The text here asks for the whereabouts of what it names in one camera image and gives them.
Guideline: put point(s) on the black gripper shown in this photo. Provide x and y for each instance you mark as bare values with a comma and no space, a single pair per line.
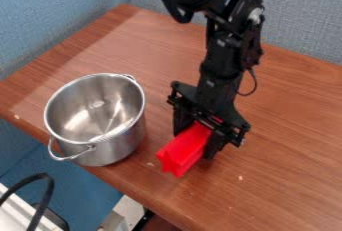
209,104

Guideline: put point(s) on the red block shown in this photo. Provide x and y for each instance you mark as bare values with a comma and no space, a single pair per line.
182,152

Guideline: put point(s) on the stainless steel pot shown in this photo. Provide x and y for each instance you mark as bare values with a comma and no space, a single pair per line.
94,117

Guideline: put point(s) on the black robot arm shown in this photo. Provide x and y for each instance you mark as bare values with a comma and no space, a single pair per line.
233,54

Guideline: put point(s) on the dark chair part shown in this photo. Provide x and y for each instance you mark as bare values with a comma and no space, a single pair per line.
54,217

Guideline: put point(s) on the table leg frame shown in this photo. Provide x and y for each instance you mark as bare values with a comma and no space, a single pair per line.
130,216

